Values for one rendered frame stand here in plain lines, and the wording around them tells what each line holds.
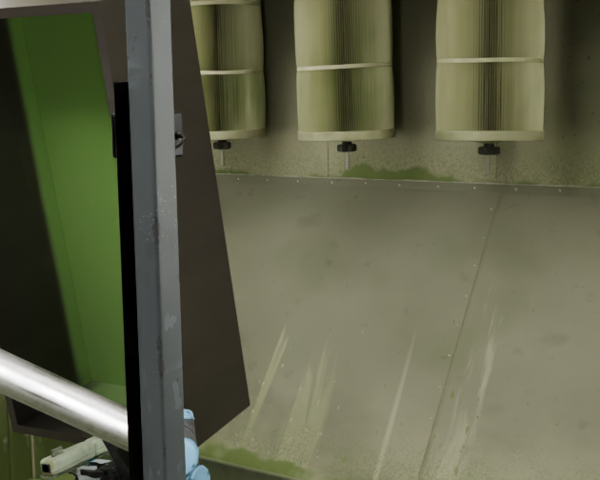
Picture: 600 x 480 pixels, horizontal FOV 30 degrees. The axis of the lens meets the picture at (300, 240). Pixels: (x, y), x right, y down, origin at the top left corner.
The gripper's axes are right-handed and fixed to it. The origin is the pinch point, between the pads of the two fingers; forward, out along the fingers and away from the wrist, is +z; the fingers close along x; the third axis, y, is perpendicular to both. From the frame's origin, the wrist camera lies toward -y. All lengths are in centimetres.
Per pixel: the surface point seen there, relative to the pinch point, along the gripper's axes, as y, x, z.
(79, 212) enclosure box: -57, 51, 34
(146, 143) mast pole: -81, -71, -88
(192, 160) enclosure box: -71, 38, -18
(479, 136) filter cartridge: -67, 113, -68
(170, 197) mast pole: -73, -69, -89
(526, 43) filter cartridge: -93, 124, -81
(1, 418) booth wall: 15, 66, 95
